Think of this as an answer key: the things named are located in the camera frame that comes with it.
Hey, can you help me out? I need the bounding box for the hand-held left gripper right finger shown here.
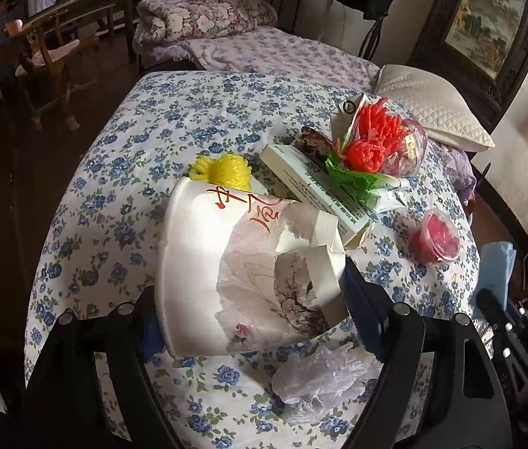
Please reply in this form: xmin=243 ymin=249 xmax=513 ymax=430
xmin=334 ymin=262 xmax=514 ymax=449

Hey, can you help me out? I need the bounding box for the green and white drink carton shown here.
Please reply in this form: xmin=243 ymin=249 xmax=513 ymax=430
xmin=325 ymin=94 xmax=412 ymax=211

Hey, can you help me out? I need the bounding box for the torn white paper bowl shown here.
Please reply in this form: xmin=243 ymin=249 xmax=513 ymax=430
xmin=154 ymin=177 xmax=353 ymax=356

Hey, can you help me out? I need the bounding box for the light blue cloth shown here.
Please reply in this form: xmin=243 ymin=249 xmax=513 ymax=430
xmin=477 ymin=242 xmax=518 ymax=305

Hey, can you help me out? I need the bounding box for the white quilted pillow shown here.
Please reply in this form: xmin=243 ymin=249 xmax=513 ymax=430
xmin=374 ymin=64 xmax=496 ymax=153

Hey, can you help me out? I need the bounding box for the yellow foam net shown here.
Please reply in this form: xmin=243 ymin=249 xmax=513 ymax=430
xmin=189 ymin=154 xmax=255 ymax=192

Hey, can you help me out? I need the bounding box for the wooden chair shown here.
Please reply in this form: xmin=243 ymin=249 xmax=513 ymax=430
xmin=4 ymin=9 xmax=101 ymax=129

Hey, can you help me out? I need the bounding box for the small red plastic cup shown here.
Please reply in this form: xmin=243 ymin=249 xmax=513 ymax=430
xmin=409 ymin=208 xmax=461 ymax=263

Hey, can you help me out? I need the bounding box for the dark framed landscape painting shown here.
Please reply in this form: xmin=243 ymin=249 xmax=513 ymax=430
xmin=407 ymin=0 xmax=528 ymax=132

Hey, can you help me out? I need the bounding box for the brown snack wrapper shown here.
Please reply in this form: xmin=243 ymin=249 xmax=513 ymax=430
xmin=289 ymin=127 xmax=335 ymax=164

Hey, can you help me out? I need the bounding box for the folded floral quilt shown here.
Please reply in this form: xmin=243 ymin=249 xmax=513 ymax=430
xmin=133 ymin=0 xmax=279 ymax=50

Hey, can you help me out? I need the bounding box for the blue floral cloth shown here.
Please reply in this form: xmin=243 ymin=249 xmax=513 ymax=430
xmin=24 ymin=71 xmax=482 ymax=449

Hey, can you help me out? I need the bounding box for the clear plastic bag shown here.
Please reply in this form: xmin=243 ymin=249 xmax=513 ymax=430
xmin=271 ymin=343 xmax=373 ymax=424

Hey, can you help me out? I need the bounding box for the purple cloth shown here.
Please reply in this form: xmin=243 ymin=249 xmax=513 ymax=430
xmin=433 ymin=143 xmax=477 ymax=202

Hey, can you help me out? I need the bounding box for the purple floral bed sheet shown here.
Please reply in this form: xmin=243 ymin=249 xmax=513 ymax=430
xmin=152 ymin=25 xmax=382 ymax=80

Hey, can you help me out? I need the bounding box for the red foam net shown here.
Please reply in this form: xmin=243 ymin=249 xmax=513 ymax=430
xmin=339 ymin=96 xmax=411 ymax=174

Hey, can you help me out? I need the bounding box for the long white carton box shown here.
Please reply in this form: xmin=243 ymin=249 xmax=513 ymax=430
xmin=259 ymin=144 xmax=377 ymax=248

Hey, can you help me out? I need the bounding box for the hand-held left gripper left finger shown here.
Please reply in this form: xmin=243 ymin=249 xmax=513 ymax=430
xmin=24 ymin=287 xmax=185 ymax=449

